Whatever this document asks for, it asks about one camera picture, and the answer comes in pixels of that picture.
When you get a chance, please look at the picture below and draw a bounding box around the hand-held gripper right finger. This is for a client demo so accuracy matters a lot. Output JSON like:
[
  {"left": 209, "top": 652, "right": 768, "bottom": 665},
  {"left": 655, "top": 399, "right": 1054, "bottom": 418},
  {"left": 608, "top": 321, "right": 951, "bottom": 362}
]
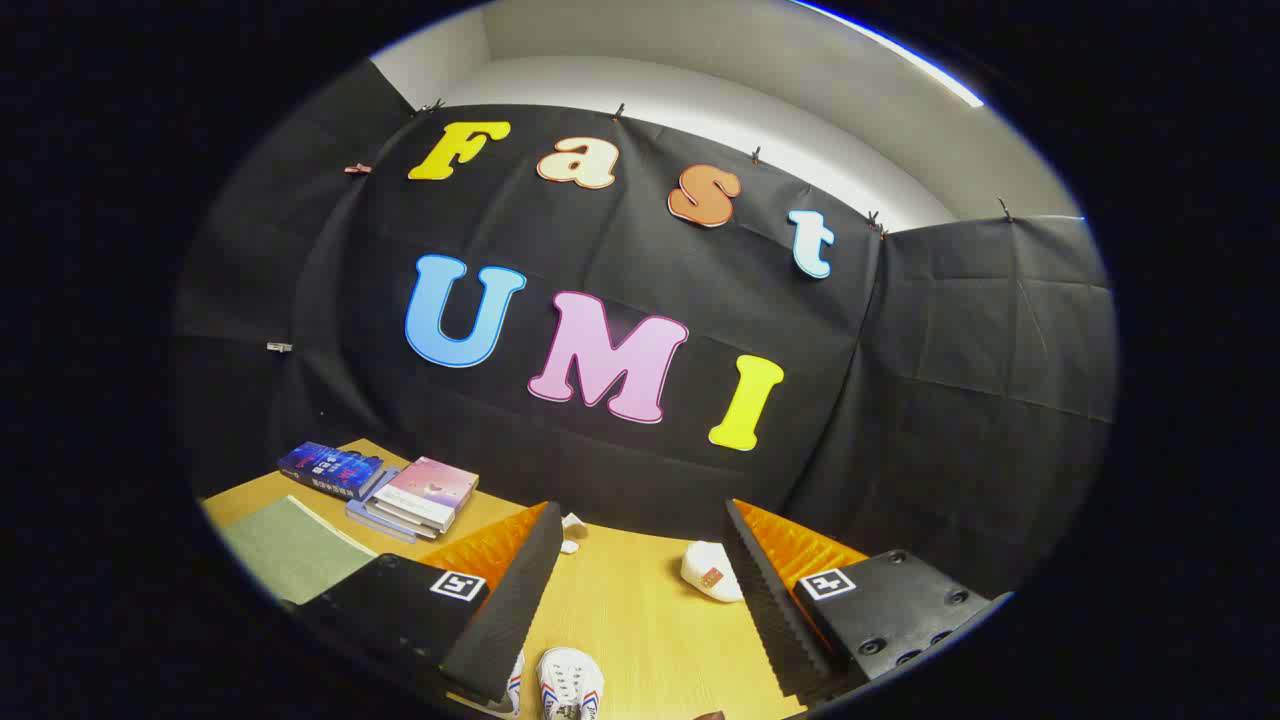
[{"left": 722, "top": 498, "right": 1013, "bottom": 709}]

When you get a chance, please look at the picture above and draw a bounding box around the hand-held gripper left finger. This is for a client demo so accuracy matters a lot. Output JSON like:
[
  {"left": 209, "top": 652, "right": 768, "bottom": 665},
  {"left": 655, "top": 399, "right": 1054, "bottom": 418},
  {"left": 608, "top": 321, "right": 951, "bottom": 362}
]
[{"left": 290, "top": 500, "right": 566, "bottom": 706}]

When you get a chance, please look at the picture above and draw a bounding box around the white canvas shoe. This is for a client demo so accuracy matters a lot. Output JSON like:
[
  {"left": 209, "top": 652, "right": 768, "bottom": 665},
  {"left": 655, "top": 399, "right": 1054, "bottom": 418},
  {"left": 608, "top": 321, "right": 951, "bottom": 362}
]
[
  {"left": 537, "top": 647, "right": 606, "bottom": 720},
  {"left": 490, "top": 650, "right": 526, "bottom": 716}
]

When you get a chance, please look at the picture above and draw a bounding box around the white pouch with red label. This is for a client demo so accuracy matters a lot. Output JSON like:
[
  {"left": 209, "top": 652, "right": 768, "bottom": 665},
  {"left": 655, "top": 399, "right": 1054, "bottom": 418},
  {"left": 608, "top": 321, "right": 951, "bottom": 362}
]
[{"left": 680, "top": 540, "right": 746, "bottom": 604}]

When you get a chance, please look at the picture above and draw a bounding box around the white book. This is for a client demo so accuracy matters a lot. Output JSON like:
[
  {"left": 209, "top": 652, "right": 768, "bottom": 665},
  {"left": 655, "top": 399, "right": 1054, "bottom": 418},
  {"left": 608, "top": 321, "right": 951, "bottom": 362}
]
[{"left": 360, "top": 497, "right": 449, "bottom": 538}]

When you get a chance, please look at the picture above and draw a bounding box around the pink cover book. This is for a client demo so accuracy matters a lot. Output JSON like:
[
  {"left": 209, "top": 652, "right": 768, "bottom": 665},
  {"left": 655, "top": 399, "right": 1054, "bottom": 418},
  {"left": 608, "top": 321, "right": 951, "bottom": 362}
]
[{"left": 375, "top": 457, "right": 479, "bottom": 528}]

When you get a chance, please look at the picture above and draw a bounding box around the grey-blue book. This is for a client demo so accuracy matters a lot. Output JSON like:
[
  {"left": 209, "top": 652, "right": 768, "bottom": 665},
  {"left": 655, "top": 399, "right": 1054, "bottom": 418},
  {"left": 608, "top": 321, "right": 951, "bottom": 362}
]
[{"left": 345, "top": 468, "right": 426, "bottom": 546}]

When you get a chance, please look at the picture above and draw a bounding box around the dark blue book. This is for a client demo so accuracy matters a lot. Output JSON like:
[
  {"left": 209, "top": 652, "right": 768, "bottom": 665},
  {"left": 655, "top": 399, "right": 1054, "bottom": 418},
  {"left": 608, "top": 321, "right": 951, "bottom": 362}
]
[{"left": 277, "top": 441, "right": 386, "bottom": 501}]

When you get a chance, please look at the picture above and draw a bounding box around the black backdrop cloth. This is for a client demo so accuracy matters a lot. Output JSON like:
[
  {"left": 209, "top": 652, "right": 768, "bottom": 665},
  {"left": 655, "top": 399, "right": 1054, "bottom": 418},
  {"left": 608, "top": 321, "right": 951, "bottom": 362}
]
[{"left": 170, "top": 60, "right": 1119, "bottom": 601}]

